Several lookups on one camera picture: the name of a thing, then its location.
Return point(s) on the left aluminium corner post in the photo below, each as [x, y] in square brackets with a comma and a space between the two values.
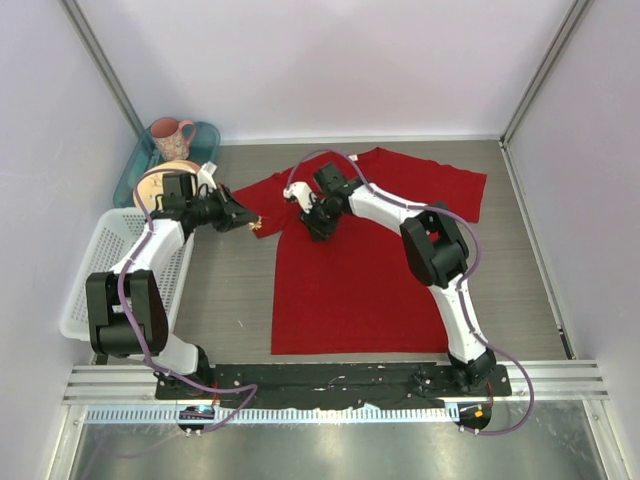
[96, 52]

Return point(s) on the teal plastic tray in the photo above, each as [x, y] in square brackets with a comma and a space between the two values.
[145, 156]

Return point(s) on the red t-shirt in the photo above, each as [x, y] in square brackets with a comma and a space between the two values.
[354, 292]

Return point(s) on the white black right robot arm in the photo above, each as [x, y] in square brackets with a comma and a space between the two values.
[434, 247]

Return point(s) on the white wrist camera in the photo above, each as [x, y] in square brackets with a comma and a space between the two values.
[301, 193]
[205, 175]

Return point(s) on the right aluminium corner post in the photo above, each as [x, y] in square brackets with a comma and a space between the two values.
[561, 39]

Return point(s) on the pink floral mug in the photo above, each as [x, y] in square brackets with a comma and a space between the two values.
[173, 138]

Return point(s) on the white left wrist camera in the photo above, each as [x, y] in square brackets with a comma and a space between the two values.
[205, 175]

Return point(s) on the yellow floral plate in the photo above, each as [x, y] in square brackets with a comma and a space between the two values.
[151, 186]

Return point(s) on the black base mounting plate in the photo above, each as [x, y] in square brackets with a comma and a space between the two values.
[339, 386]

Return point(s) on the white slotted cable duct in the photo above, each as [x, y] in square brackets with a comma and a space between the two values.
[184, 414]

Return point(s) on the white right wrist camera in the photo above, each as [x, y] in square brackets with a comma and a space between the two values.
[301, 193]

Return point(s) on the red gold maple leaf brooch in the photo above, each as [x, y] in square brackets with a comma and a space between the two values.
[256, 225]

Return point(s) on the white perforated plastic basket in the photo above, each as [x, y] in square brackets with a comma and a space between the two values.
[114, 235]

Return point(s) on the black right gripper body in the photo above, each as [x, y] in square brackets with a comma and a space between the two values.
[319, 211]

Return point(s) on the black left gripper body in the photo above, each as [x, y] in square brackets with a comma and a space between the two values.
[210, 210]

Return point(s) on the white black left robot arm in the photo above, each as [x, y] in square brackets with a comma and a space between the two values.
[126, 314]

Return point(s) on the aluminium extrusion rail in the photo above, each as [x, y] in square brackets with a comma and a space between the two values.
[551, 380]

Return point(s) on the aluminium corner post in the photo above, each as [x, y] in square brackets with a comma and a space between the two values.
[561, 39]
[96, 52]

